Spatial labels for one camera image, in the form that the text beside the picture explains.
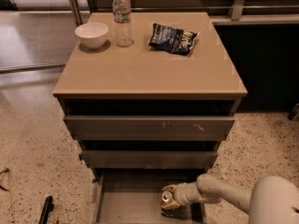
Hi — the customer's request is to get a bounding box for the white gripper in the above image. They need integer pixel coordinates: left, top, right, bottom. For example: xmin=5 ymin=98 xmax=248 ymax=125
xmin=162 ymin=182 xmax=200 ymax=210

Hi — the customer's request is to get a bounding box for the red coke can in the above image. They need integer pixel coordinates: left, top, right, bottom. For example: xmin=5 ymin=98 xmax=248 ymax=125
xmin=161 ymin=191 xmax=173 ymax=206

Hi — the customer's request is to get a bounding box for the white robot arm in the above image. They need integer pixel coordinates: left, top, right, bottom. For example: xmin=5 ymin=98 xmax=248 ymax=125
xmin=161 ymin=174 xmax=299 ymax=224

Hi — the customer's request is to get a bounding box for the open bottom grey drawer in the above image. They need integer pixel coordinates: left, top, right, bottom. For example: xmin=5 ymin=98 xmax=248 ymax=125
xmin=93 ymin=169 xmax=204 ymax=224

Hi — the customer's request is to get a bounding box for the tan drawer cabinet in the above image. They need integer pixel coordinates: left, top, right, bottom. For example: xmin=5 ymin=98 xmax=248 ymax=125
xmin=52 ymin=11 xmax=249 ymax=224

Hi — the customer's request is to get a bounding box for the middle grey drawer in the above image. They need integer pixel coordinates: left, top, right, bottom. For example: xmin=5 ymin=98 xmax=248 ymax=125
xmin=81 ymin=150 xmax=218 ymax=169

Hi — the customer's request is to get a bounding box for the top grey drawer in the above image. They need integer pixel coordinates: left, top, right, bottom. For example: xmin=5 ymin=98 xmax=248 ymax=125
xmin=64 ymin=116 xmax=235 ymax=141

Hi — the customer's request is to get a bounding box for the black object on floor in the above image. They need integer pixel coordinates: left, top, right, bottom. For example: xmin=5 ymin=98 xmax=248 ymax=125
xmin=38 ymin=196 xmax=54 ymax=224

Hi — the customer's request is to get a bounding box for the dark object right edge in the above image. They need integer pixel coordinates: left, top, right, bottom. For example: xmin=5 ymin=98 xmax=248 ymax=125
xmin=287 ymin=103 xmax=299 ymax=121

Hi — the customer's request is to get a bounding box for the dark blue chip bag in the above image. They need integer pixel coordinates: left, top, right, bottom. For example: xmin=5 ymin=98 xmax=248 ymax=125
xmin=149 ymin=23 xmax=198 ymax=55

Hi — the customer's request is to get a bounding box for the dark floor item left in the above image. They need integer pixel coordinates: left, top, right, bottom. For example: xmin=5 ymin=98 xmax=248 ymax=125
xmin=0 ymin=167 xmax=9 ymax=192

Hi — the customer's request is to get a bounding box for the white ceramic bowl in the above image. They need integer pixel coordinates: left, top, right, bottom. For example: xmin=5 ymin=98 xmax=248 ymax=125
xmin=75 ymin=22 xmax=108 ymax=49

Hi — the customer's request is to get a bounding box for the clear plastic water bottle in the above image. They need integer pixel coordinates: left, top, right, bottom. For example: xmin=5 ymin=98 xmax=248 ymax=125
xmin=112 ymin=0 xmax=133 ymax=48

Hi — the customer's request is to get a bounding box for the metal railing post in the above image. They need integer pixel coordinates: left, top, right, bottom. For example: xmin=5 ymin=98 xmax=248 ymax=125
xmin=68 ymin=0 xmax=82 ymax=26

